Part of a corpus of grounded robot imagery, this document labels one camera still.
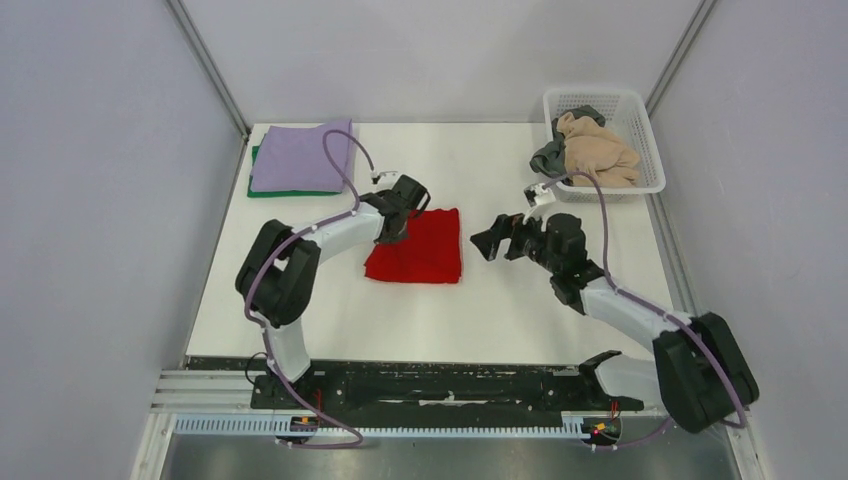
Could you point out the white slotted cable duct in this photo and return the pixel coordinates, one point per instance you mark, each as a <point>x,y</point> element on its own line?
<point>289,426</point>

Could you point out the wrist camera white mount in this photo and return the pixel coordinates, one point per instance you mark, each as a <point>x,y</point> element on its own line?
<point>384,179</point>
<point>541,201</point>

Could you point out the folded green t shirt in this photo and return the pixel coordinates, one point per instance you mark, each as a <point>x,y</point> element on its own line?
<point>288,170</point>

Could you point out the folded purple t shirt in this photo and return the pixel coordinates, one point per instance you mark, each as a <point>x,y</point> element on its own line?
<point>330,139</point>

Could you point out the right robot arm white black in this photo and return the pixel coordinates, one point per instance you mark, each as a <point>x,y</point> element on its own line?
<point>698,372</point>

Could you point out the grey t shirt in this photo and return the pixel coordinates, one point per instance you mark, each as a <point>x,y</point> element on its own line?
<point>550,159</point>

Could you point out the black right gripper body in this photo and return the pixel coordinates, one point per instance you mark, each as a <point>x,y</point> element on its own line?
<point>535,248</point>

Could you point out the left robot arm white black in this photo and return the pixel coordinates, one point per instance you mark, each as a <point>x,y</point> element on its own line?
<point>277,277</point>

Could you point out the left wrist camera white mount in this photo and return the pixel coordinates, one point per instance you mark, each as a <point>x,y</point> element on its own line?
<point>384,179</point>

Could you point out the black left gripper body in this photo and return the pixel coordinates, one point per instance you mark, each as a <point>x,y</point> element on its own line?
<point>392,236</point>

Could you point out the beige t shirt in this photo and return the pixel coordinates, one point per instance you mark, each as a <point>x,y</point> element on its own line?
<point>621,162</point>

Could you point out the white plastic basket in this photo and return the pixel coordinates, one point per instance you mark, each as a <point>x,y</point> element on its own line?
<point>626,116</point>

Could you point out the red t shirt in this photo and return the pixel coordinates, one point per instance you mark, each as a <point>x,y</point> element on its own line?
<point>430,254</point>

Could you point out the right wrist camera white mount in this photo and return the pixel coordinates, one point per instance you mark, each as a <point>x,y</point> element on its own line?
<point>541,201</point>

